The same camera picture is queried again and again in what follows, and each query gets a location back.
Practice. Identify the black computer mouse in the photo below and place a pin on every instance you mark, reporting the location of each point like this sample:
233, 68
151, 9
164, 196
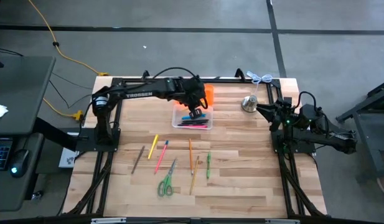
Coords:
20, 161

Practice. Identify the orange pencil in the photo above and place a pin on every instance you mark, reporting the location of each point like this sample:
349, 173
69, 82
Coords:
191, 155

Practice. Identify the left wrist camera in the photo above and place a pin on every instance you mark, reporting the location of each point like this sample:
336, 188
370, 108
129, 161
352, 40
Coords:
194, 114

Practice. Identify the clear plastic supply box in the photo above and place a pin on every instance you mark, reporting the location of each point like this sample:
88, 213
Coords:
179, 116

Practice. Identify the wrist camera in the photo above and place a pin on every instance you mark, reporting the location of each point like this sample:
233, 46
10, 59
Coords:
194, 114
288, 102

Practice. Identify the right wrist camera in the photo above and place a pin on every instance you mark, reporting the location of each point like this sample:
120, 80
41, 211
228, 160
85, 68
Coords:
288, 102

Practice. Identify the silver desk bell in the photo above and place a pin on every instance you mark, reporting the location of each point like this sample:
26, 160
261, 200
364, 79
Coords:
249, 104

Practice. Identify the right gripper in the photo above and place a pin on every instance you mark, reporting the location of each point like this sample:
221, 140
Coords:
286, 116

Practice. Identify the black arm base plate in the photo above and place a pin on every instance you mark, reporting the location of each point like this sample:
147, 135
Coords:
280, 146
86, 147

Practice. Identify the backlit keyboard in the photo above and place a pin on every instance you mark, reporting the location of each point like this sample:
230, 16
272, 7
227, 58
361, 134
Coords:
2, 154

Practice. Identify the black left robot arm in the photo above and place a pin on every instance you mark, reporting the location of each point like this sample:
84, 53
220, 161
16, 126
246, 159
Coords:
138, 93

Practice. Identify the blue marker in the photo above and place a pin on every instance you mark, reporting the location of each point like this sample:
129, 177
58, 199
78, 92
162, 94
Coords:
187, 117

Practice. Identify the orange plastic box lid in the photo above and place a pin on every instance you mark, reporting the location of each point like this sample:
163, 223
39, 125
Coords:
209, 95

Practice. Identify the white printed box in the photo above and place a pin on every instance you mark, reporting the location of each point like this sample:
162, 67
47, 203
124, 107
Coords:
67, 159

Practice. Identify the black aluminium table frame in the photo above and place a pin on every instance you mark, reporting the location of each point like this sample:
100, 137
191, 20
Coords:
226, 80

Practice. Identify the desk caster wheel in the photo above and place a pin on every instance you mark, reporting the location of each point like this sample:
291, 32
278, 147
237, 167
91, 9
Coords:
38, 195

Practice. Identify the pink highlighter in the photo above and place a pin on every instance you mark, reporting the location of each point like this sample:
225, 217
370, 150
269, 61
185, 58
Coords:
194, 126

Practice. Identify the black side table frame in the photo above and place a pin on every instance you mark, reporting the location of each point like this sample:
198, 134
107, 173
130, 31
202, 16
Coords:
375, 168

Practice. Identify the silver bracket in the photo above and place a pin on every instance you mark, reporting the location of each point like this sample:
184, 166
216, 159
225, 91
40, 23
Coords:
107, 221
282, 221

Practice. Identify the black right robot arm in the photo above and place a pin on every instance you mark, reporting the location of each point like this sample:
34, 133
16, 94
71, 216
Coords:
331, 140

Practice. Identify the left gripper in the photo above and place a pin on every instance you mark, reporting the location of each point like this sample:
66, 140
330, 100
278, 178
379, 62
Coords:
194, 99

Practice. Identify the yellow wooden pencil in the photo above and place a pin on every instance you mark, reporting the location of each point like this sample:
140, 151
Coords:
194, 175

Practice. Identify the yellow highlighter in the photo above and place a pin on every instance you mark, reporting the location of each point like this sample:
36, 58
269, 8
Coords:
153, 147

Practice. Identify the grey pencil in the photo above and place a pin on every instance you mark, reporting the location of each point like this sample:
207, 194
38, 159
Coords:
137, 159

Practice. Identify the black computer desk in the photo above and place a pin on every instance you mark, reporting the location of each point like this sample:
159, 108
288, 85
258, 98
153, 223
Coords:
23, 93

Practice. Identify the pink pencil with blue cap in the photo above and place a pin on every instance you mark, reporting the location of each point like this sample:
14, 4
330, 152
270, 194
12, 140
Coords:
161, 157

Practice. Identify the green pen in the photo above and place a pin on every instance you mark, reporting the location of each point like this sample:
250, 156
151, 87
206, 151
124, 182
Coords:
208, 165

